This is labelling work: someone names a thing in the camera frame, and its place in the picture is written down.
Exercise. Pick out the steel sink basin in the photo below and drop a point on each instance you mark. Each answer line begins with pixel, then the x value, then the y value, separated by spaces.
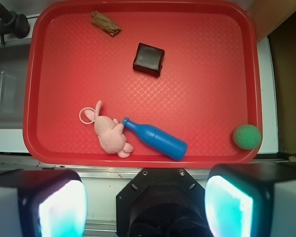
pixel 14 56

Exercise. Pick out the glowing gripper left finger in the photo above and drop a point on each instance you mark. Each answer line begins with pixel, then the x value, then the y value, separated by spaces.
pixel 42 203

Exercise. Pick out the red plastic tray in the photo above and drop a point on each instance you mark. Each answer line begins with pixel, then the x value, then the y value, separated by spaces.
pixel 209 82

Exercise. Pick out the brown wood piece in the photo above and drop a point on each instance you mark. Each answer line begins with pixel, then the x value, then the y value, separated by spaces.
pixel 104 23

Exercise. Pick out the pink plush bunny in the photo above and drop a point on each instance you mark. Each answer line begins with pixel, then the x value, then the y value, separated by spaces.
pixel 108 130

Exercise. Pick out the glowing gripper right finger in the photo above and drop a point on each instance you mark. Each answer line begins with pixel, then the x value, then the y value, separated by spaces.
pixel 252 200

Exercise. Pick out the black faucet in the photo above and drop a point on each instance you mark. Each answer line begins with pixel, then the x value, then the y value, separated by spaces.
pixel 12 23

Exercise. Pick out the blue plastic bottle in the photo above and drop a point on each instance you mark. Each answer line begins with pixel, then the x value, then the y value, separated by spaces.
pixel 158 139

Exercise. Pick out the dark brown block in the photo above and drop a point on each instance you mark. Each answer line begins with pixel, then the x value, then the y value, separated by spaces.
pixel 148 59

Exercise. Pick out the green textured ball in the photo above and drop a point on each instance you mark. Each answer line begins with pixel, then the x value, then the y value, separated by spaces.
pixel 247 137

